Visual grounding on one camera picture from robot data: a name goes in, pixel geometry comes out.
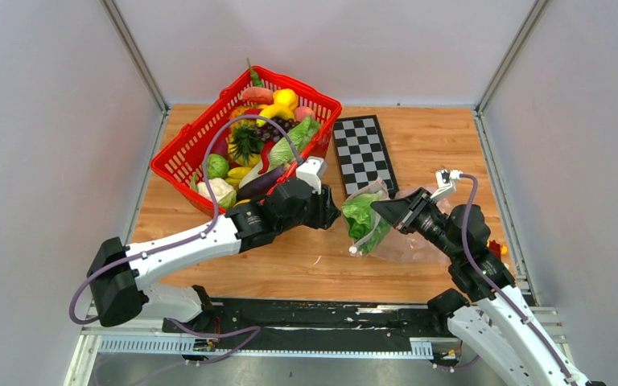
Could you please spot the green lettuce head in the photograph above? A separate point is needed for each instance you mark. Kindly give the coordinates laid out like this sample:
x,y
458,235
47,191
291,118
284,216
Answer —
x,y
365,226

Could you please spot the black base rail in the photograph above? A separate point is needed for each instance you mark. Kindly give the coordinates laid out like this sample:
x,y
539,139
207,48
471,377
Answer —
x,y
292,329

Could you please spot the red chili pepper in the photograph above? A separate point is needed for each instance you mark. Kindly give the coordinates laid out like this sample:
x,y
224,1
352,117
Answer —
x,y
265,157

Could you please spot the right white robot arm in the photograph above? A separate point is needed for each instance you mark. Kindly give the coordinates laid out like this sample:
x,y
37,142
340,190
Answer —
x,y
486,309

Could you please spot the pink peach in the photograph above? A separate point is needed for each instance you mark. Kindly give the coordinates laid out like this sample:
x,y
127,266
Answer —
x,y
303,112

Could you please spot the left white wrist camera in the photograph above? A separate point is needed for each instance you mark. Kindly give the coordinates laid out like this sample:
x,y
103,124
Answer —
x,y
311,172

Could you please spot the yellow banana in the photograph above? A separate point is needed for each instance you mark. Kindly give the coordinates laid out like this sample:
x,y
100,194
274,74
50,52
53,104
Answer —
x,y
272,111

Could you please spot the dark purple grapes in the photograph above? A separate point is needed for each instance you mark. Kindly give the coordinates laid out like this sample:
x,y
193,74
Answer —
x,y
272,132

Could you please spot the green chili pepper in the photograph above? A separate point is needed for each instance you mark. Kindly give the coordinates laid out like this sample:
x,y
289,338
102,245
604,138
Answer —
x,y
254,76

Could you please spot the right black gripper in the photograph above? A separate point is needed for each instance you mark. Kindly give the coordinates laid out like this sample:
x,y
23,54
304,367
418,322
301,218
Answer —
x,y
402,211

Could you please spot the clear zip top bag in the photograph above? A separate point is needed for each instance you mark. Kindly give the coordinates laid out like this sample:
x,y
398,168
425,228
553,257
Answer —
x,y
397,247

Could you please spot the red plastic basket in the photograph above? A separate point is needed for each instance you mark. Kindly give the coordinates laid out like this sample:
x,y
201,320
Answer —
x,y
180,160

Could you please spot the purple eggplant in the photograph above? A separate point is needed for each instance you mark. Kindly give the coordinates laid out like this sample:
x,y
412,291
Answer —
x,y
255,184

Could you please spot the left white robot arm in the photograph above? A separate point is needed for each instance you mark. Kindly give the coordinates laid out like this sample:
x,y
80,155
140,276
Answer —
x,y
120,275

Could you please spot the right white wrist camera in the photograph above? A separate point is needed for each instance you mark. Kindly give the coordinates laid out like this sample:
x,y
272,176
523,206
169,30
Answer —
x,y
446,182

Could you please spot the orange toy pineapple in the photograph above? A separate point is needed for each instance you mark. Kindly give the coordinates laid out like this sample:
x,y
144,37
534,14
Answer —
x,y
244,143

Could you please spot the yellow mango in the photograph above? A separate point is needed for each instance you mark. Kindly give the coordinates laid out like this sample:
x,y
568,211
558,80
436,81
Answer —
x,y
242,202

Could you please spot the long green cabbage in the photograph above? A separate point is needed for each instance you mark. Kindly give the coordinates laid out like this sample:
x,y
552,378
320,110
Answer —
x,y
300,135

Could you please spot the black white checkerboard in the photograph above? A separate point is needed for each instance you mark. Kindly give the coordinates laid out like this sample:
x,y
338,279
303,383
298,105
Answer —
x,y
362,154

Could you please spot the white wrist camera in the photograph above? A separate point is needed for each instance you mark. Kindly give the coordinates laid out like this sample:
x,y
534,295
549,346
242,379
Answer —
x,y
311,172
446,182

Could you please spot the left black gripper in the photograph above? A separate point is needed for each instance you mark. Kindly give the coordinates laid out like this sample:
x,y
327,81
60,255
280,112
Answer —
x,y
327,212

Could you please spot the small green round cabbage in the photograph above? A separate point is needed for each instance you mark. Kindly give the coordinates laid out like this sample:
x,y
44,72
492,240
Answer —
x,y
217,166

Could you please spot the yellow lemon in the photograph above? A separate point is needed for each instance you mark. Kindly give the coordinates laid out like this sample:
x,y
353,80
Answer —
x,y
286,97

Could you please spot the white cauliflower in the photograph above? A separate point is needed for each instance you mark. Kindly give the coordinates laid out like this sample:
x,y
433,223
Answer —
x,y
224,193

